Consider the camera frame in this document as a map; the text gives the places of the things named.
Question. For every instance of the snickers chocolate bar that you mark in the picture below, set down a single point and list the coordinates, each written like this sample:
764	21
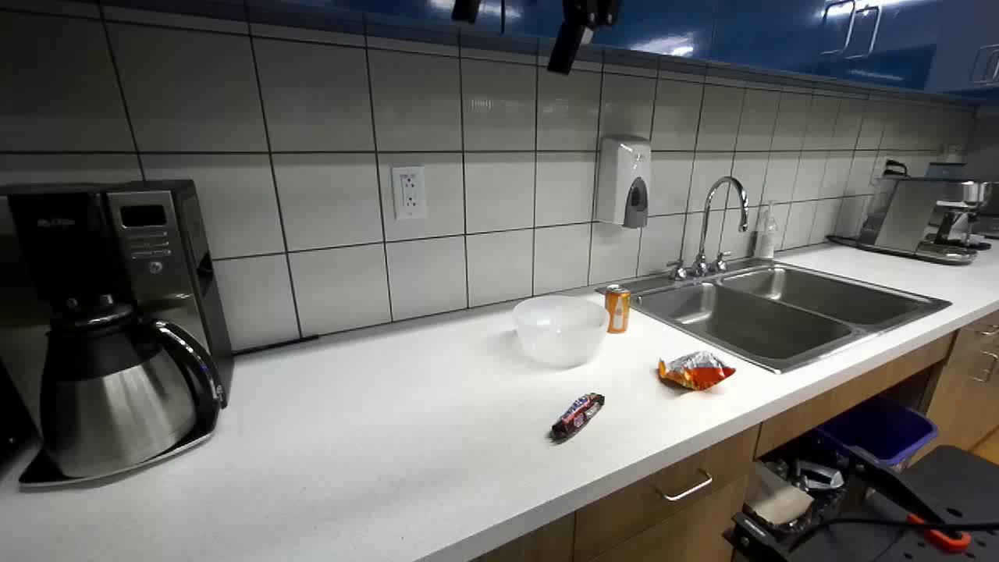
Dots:
579	416

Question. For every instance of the white plastic container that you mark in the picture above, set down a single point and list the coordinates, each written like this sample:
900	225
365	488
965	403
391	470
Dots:
782	503

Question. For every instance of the white wall outlet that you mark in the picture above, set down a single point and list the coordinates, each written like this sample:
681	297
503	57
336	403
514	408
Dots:
411	192

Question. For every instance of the wooden base cabinet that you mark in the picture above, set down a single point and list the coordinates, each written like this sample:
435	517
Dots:
627	518

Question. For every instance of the blue upper cabinets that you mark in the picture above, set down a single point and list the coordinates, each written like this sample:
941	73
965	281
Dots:
750	32

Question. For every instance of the orange snack bag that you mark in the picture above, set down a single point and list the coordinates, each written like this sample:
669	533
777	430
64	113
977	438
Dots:
695	370

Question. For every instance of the stainless steel double sink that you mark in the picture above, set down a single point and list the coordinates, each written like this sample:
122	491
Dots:
768	312

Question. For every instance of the stainless steel carafe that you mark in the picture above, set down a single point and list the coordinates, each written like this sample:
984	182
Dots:
115	401

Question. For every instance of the chrome faucet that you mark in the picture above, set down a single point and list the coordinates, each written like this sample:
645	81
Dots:
710	203

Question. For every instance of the blue plastic bin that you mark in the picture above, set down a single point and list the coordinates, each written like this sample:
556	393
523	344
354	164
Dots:
880	428

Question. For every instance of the clear soap bottle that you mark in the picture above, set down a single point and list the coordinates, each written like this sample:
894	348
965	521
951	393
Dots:
767	242

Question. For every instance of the black robot stand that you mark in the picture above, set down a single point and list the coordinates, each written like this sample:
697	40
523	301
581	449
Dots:
938	488

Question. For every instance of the small brown bottle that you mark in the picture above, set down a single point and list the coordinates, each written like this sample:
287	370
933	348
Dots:
617	311

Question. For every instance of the silver espresso machine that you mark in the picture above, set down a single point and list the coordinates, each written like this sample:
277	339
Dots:
915	213

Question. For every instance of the translucent white plastic bowl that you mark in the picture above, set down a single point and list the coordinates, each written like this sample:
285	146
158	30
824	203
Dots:
561	332

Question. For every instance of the white wall soap dispenser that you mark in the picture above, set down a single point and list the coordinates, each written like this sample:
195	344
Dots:
623	174

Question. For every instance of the black coffee maker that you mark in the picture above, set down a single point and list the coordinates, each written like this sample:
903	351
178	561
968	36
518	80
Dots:
158	237

